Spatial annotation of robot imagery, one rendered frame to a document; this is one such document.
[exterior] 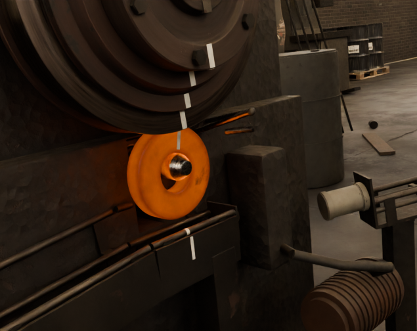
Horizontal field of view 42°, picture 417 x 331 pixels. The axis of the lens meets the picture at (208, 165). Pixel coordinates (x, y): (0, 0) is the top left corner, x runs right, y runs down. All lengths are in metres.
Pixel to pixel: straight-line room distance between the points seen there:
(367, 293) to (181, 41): 0.62
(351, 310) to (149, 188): 0.45
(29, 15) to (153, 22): 0.16
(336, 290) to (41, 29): 0.70
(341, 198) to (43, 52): 0.65
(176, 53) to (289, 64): 2.78
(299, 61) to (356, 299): 2.57
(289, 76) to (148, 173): 2.72
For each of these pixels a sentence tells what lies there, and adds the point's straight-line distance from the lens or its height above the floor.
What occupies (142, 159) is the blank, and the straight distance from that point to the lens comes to 0.85.
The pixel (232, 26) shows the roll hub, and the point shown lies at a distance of 0.85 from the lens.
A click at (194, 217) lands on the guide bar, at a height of 0.70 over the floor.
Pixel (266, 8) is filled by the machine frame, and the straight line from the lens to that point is 1.29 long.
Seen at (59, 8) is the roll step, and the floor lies 1.07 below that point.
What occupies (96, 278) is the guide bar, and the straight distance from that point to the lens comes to 0.82.
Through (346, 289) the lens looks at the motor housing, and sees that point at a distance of 1.10.
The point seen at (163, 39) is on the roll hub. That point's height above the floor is 1.02.
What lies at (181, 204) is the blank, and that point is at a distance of 0.91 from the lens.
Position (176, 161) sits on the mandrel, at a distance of 0.87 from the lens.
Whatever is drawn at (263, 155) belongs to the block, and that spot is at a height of 0.80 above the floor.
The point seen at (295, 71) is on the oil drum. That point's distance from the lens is 3.52.
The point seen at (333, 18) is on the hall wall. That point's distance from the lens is 12.66.
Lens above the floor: 1.01
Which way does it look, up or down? 13 degrees down
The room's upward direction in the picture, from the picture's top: 6 degrees counter-clockwise
